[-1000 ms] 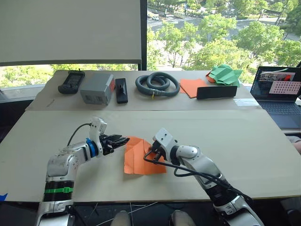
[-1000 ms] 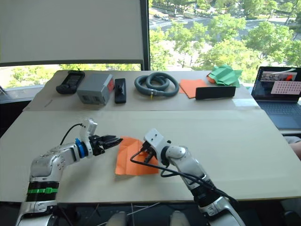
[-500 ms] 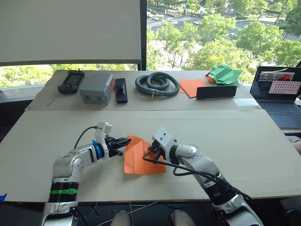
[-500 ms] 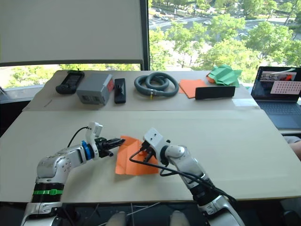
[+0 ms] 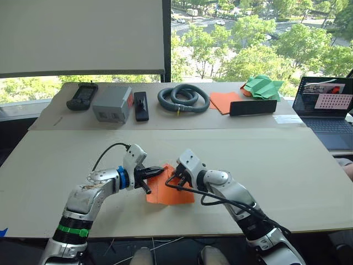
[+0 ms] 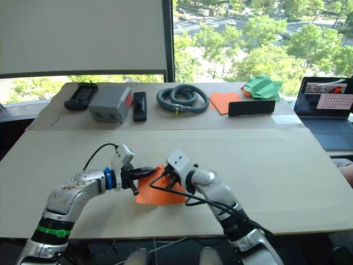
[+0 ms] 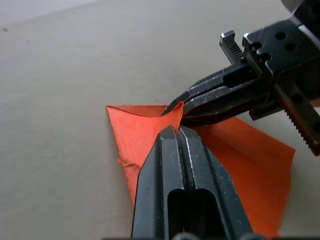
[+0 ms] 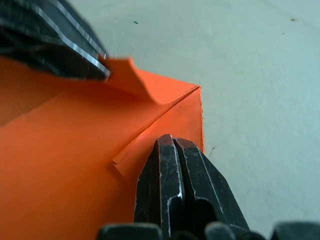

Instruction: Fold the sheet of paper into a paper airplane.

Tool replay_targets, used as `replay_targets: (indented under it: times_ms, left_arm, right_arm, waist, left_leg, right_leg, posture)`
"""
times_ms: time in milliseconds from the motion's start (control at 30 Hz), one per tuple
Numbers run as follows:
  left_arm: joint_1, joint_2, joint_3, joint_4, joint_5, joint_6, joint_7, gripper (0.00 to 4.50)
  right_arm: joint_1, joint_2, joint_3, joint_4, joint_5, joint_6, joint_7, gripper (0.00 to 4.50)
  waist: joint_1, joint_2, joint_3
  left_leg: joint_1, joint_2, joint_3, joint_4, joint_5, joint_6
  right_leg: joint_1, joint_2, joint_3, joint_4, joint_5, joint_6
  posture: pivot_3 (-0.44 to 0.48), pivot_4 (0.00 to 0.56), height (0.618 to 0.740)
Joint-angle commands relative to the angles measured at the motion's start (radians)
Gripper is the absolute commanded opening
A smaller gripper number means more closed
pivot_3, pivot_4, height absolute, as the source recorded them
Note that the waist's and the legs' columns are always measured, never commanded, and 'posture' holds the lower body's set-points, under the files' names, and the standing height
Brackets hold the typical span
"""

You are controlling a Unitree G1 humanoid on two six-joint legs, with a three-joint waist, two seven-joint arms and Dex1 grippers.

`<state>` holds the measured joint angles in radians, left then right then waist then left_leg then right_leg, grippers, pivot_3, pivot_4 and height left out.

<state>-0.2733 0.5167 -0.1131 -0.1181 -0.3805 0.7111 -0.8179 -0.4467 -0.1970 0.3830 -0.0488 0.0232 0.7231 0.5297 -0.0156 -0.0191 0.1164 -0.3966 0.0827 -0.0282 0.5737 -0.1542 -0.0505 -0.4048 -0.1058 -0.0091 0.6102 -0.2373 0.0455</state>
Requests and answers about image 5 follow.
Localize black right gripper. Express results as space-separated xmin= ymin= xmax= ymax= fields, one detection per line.
xmin=174 ymin=163 xmax=194 ymax=192

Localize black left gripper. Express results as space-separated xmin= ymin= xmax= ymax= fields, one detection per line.
xmin=133 ymin=165 xmax=165 ymax=195

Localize orange paper sheet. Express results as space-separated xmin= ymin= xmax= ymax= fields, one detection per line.
xmin=146 ymin=163 xmax=195 ymax=206

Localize beige cardboard sheet with tape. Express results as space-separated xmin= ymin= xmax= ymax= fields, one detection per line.
xmin=27 ymin=81 xmax=307 ymax=131

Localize large beige cardboard sheet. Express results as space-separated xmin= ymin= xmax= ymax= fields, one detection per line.
xmin=0 ymin=128 xmax=353 ymax=239

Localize black flat remote-like device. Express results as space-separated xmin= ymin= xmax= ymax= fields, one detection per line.
xmin=133 ymin=91 xmax=150 ymax=122

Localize grey rounded robot knee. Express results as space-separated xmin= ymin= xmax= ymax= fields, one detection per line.
xmin=197 ymin=245 xmax=223 ymax=265
xmin=130 ymin=246 xmax=154 ymax=265

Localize grey box with red sticker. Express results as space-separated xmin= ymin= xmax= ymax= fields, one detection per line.
xmin=92 ymin=86 xmax=133 ymax=124

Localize stack of orange paper sheets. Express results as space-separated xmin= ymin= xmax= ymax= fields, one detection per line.
xmin=208 ymin=91 xmax=244 ymax=115

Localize black rectangular bar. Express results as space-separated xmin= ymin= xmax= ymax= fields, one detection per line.
xmin=229 ymin=99 xmax=277 ymax=117

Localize black handheld controller device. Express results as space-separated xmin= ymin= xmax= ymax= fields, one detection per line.
xmin=66 ymin=81 xmax=99 ymax=112

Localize green folded paper planes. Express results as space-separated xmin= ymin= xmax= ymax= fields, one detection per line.
xmin=240 ymin=75 xmax=282 ymax=102

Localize white roller blind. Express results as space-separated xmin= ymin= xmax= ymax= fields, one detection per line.
xmin=0 ymin=0 xmax=167 ymax=79

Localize open dark laptop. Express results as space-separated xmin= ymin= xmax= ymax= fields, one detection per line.
xmin=292 ymin=76 xmax=353 ymax=151

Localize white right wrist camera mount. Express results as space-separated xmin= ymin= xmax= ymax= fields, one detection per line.
xmin=175 ymin=149 xmax=207 ymax=192

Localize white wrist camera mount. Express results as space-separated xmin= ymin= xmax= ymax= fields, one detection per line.
xmin=122 ymin=144 xmax=148 ymax=177
xmin=175 ymin=149 xmax=207 ymax=192

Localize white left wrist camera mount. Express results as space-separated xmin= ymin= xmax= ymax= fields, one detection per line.
xmin=122 ymin=144 xmax=148 ymax=177

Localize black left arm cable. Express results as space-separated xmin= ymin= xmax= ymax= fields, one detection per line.
xmin=92 ymin=142 xmax=131 ymax=172

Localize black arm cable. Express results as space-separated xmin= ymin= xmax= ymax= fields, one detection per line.
xmin=92 ymin=142 xmax=131 ymax=172
xmin=164 ymin=173 xmax=292 ymax=236

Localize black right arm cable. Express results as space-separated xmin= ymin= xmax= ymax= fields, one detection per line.
xmin=164 ymin=173 xmax=292 ymax=236

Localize thin white string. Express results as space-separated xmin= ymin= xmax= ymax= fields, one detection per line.
xmin=106 ymin=236 xmax=185 ymax=265

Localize grey coiled corrugated hose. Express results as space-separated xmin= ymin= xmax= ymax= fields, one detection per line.
xmin=157 ymin=83 xmax=211 ymax=114

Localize black window frame post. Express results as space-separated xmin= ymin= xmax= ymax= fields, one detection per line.
xmin=162 ymin=0 xmax=173 ymax=83

